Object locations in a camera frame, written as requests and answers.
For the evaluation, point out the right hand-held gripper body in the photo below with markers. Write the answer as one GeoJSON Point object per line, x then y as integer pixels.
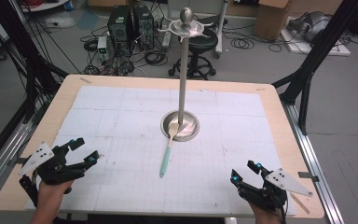
{"type": "Point", "coordinates": [272, 193]}

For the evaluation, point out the metal utensil hanging stand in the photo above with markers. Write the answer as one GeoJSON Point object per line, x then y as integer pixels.
{"type": "Point", "coordinates": [182, 93]}

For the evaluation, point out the black round stool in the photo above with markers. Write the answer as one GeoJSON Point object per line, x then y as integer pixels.
{"type": "Point", "coordinates": [200, 46]}

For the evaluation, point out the black table clamp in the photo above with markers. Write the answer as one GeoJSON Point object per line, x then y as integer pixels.
{"type": "Point", "coordinates": [308, 176]}
{"type": "Point", "coordinates": [18, 160]}

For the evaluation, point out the brown cardboard box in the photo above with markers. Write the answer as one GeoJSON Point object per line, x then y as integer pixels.
{"type": "Point", "coordinates": [272, 18]}

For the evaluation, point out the white grid mat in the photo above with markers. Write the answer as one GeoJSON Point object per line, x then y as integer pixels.
{"type": "Point", "coordinates": [121, 124]}

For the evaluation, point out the white stand pole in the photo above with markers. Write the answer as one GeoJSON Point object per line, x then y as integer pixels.
{"type": "Point", "coordinates": [222, 28]}

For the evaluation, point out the person's left hand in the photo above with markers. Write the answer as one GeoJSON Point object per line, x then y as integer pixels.
{"type": "Point", "coordinates": [50, 199]}

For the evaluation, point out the small grey power supply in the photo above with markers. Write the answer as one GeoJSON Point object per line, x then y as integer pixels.
{"type": "Point", "coordinates": [102, 46]}

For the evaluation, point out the thin wooden stick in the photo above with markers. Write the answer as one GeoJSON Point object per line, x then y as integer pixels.
{"type": "Point", "coordinates": [300, 203]}

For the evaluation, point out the black metal frame strut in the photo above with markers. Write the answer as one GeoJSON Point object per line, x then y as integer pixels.
{"type": "Point", "coordinates": [320, 46]}
{"type": "Point", "coordinates": [31, 71]}

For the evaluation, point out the grey power strip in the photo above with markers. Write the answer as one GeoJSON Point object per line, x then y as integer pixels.
{"type": "Point", "coordinates": [166, 41]}

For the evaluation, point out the white flat board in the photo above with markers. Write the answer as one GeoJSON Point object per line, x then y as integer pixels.
{"type": "Point", "coordinates": [338, 49]}

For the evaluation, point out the black computer tower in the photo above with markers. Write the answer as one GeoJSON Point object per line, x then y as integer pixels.
{"type": "Point", "coordinates": [143, 26]}
{"type": "Point", "coordinates": [119, 28]}

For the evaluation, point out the grey bag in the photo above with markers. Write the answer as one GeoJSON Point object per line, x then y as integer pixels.
{"type": "Point", "coordinates": [313, 25]}

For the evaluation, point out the aluminium rail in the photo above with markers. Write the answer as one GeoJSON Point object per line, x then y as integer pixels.
{"type": "Point", "coordinates": [313, 161]}
{"type": "Point", "coordinates": [0, 161]}

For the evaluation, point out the person's right hand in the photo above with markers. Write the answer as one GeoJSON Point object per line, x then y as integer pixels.
{"type": "Point", "coordinates": [268, 216]}

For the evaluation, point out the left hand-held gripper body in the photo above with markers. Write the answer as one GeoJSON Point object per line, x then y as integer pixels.
{"type": "Point", "coordinates": [51, 171]}

